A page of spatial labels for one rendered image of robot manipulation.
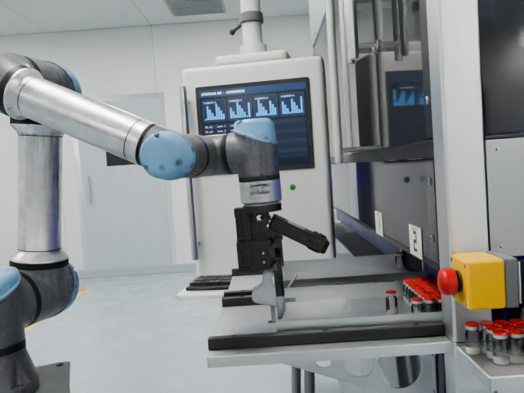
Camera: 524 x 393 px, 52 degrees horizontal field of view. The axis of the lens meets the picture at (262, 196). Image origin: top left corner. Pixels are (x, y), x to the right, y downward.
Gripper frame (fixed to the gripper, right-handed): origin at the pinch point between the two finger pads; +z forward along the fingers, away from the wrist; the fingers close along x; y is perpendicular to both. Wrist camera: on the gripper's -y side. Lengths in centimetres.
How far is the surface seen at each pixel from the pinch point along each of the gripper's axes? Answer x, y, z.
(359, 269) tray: -51, -23, 4
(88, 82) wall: -545, 201, -146
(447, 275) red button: 19.7, -24.3, -8.5
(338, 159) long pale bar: -65, -21, -27
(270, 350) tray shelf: 9.8, 2.8, 3.7
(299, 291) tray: -19.6, -4.1, 1.2
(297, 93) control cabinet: -86, -12, -51
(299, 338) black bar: 8.2, -2.4, 2.5
